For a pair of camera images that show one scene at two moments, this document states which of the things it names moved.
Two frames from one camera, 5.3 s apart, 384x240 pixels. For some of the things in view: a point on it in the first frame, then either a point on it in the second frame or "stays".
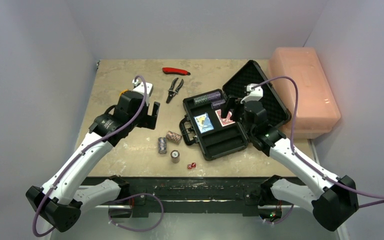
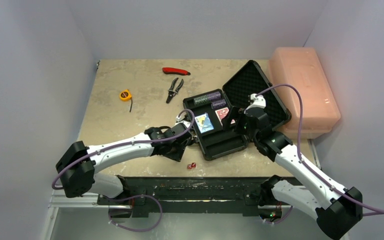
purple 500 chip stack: x=215 y=104 stays
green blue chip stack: x=200 y=100 stays
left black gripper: x=148 y=120 → x=177 y=155
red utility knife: x=170 y=70 stays
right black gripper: x=235 y=110 → x=242 y=117
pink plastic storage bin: x=318 y=107 stays
